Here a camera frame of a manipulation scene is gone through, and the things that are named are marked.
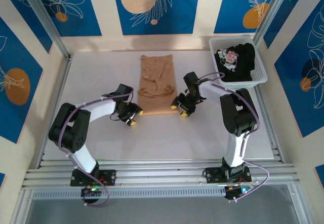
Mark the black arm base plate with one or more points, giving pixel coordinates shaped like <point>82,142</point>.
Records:
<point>212,174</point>
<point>111,177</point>

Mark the controller circuit board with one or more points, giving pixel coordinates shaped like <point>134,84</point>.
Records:
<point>91,189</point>
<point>235,191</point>

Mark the white plastic basket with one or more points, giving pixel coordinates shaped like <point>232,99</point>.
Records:
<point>259,67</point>

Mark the blue floral wall panel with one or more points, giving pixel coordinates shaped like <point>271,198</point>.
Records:
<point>76,11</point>
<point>157,11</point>
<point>243,8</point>
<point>15,82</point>
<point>303,77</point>

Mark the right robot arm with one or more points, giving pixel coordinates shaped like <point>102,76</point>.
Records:
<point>236,117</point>

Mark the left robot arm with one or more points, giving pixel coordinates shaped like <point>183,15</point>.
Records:
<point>78,122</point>

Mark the aluminium side rail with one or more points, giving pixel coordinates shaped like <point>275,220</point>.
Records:
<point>270,132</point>
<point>54,112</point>

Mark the aluminium table rails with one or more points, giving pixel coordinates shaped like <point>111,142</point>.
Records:
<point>162,173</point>

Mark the tan sneaker print t-shirt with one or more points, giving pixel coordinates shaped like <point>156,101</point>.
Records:
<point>157,82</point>

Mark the black floral print t-shirt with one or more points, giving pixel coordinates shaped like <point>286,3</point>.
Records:
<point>243,61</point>

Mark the aluminium frame post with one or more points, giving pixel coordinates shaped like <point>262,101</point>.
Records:
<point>273,11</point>
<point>45,18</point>

